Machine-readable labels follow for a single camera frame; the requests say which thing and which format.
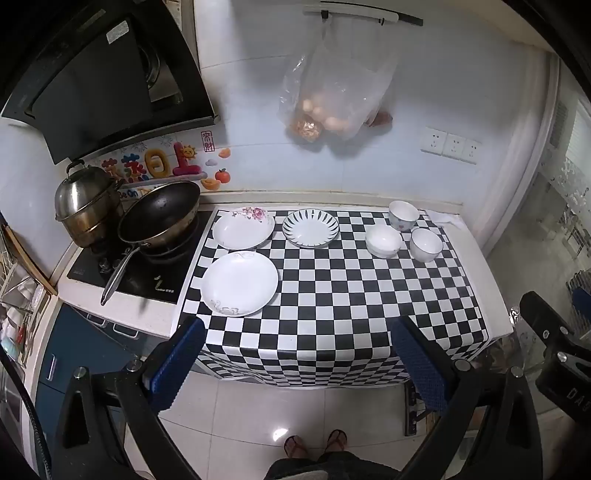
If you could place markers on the wooden board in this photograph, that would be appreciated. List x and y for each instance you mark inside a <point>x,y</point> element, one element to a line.
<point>27,251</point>

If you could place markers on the metal dish rack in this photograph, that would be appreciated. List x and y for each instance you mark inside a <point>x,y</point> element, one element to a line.
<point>16,300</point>

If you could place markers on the black gas stove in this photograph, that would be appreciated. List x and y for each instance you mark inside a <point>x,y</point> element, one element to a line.
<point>152,277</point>

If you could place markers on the stainless steel steamer pot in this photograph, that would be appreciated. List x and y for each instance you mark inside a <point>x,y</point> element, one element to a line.
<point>85,203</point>

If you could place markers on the person's right foot in sandal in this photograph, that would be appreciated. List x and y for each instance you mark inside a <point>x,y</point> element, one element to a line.
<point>336,442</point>

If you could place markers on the large white plate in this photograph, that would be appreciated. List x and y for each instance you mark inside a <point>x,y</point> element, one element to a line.
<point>240,284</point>

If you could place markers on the black range hood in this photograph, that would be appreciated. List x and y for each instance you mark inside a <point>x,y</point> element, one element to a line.
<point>92,92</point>

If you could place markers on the clear plastic bag of food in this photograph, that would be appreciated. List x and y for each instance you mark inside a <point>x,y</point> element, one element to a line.
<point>337,92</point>

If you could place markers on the white wall socket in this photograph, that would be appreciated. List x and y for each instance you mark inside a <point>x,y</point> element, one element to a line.
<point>471,151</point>
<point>433,139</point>
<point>454,145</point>

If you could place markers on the person's left foot in sandal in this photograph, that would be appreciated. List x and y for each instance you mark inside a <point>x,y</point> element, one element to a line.
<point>295,446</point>

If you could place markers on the glass door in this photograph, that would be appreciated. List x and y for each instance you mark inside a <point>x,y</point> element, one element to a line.
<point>561,184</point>

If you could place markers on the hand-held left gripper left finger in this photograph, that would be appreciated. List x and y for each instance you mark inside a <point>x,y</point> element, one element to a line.
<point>178,364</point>

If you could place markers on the colourful wall stickers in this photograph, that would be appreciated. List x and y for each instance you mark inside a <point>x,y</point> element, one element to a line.
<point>159,161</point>

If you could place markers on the black and white checkered mat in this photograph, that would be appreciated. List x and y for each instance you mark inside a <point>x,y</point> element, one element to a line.
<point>332,300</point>

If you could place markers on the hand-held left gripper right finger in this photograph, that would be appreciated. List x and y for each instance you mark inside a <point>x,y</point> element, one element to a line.
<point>420,364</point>

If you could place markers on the white bowl with painted pattern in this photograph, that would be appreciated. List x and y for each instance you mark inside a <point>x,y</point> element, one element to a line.
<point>403,213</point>

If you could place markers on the white plate with pink flowers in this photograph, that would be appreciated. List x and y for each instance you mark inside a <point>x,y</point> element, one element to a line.
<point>240,233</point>

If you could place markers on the white wall hook rail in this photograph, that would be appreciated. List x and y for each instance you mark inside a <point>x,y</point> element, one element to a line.
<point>360,11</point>

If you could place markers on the wide white bowl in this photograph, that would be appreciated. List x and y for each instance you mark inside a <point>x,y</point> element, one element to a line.
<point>383,240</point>

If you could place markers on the white plate with blue stripes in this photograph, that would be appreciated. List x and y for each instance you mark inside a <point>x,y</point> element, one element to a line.
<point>310,228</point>

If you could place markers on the person's foot in sandal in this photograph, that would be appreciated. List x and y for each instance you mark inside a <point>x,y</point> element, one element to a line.
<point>336,442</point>
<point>295,446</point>

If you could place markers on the deep white bowl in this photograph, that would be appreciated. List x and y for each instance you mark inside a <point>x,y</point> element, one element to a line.
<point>426,244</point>

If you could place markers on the person's dark shorts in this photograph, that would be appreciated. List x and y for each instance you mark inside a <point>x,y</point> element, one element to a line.
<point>341,468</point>

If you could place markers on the blue kitchen cabinet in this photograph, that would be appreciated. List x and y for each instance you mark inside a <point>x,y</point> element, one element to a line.
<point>74,350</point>

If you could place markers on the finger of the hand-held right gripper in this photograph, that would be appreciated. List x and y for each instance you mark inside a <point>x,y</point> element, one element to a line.
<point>542,316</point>
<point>582,302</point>

